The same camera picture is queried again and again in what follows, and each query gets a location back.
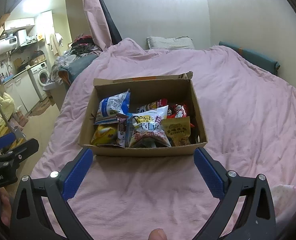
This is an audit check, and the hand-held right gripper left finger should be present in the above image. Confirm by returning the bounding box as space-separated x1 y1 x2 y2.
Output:
9 148 93 240

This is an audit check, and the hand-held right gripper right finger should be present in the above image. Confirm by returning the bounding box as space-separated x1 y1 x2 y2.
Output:
193 147 282 240

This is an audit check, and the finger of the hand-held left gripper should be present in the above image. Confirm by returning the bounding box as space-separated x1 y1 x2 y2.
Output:
0 132 17 155
0 138 40 172

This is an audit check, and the brown snack packet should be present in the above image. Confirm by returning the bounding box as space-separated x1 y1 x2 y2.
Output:
161 116 191 147

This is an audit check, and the maroon white snack packet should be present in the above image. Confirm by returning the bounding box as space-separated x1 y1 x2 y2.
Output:
115 112 130 147

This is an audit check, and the brown cardboard box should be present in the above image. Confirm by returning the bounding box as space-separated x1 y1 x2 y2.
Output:
78 71 208 158

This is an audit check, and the red candy packet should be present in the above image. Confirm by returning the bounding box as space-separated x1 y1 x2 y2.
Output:
167 102 190 119

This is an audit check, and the white handwriting print snack packet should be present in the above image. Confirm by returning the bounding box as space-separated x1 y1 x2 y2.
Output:
128 105 172 148

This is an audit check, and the blue white snack packet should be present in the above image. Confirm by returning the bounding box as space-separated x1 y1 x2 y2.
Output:
94 89 131 125

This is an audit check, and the person's left hand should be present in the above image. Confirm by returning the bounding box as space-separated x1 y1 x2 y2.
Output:
0 187 13 227

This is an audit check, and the person's right hand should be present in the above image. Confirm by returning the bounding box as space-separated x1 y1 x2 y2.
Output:
148 228 168 240

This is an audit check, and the metal drying rack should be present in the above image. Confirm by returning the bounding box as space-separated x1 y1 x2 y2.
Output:
0 90 26 140

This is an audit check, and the pink patterned bag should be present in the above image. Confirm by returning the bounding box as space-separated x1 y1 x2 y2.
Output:
13 110 29 128

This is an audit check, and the pale yellow quilt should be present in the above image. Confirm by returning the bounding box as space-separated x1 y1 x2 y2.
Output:
0 92 15 135

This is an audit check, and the patterned floor mat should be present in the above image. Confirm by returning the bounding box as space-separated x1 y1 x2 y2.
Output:
29 96 56 117

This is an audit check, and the white floor cabinet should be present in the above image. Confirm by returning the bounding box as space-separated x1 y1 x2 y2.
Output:
3 71 37 113

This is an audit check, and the white washing machine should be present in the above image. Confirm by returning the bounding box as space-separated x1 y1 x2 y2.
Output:
28 61 50 100

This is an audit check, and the white floral blanket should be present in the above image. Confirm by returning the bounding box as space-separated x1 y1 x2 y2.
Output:
273 160 296 205

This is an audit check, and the small cardboard box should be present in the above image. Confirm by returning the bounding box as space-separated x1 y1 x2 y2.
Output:
29 51 46 65

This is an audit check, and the white water heater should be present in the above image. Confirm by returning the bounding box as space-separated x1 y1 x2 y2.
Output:
0 35 21 57

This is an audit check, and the grey blue cloth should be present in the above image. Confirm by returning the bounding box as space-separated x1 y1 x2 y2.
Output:
58 52 98 85

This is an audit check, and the white cylindrical appliance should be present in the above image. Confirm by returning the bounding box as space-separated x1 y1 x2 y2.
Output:
14 29 29 47

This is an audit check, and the hanging white towel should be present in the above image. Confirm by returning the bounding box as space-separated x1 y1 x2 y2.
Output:
48 32 64 55

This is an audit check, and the pile of dark clothes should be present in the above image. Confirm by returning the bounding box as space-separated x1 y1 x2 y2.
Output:
71 33 102 55

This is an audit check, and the teal pillow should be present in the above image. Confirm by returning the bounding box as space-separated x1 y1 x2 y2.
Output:
218 41 281 75

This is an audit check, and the grey pillow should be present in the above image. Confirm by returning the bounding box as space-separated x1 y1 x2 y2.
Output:
147 36 195 50

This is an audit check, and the pink hanging sheet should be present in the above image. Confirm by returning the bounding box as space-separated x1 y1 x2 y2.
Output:
81 0 113 52

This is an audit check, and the white wall cabinet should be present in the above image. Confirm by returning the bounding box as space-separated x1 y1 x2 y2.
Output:
4 17 36 32

